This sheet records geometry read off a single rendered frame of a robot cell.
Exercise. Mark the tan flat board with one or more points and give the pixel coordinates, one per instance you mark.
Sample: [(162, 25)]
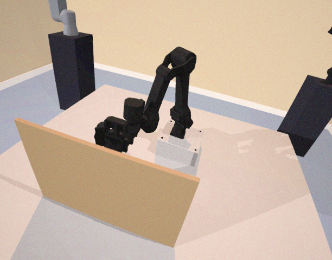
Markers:
[(136, 195)]

